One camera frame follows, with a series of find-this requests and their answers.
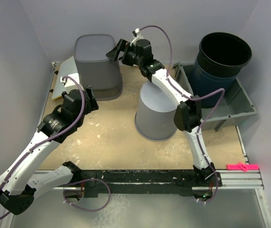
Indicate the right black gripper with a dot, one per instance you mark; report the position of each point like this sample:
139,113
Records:
114,54

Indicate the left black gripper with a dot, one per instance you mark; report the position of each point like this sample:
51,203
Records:
91,105

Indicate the grey slotted square bin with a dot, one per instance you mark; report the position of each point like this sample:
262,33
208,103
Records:
95,69

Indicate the smooth lavender round bin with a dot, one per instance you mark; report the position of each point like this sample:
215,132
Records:
154,119

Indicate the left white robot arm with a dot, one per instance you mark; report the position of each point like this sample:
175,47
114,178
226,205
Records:
18,187

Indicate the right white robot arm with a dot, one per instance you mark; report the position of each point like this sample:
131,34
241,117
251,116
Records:
188,114

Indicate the dark blue round bin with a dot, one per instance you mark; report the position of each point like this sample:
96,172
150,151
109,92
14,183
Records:
220,59

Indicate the grey plastic crate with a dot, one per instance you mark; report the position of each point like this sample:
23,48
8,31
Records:
234,108

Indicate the pink tape marker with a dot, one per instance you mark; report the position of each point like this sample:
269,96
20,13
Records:
242,167

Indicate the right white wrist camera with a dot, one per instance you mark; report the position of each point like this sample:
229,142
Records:
136,36

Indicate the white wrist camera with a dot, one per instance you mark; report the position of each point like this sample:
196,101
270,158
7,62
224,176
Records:
71,82
136,36

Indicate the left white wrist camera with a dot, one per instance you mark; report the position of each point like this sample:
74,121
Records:
71,82

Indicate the small whiteboard wooden frame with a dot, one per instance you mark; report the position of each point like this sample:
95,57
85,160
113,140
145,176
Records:
68,67

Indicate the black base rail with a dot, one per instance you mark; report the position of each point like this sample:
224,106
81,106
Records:
178,182

